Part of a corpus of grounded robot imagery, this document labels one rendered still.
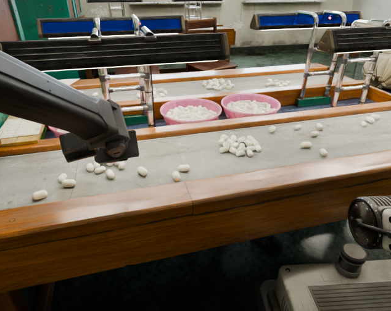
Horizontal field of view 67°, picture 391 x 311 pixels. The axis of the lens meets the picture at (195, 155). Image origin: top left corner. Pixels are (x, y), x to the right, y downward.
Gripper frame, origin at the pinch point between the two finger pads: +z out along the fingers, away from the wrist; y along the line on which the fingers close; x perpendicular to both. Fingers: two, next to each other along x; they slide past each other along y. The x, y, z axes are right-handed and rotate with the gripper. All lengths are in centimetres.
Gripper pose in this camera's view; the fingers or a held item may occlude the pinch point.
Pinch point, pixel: (118, 153)
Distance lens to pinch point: 80.9
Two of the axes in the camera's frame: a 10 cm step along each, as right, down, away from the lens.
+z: -2.0, 1.9, 9.6
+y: -9.6, 1.4, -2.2
